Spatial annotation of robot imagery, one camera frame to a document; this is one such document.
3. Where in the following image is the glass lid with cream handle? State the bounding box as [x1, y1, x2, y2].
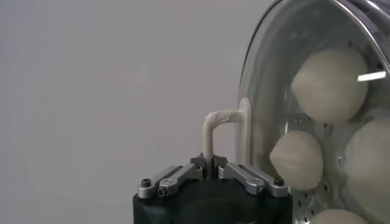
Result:
[202, 0, 390, 224]

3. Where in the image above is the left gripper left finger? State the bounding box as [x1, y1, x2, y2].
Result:
[136, 152, 206, 200]

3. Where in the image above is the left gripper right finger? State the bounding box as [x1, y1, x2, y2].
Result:
[213, 154, 289, 198]

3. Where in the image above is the white steamed baozi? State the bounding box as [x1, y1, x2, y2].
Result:
[269, 130, 324, 192]
[309, 208, 371, 224]
[344, 117, 390, 223]
[290, 47, 369, 124]

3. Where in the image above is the stainless steel steamer basket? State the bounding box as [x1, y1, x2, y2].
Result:
[243, 0, 390, 224]

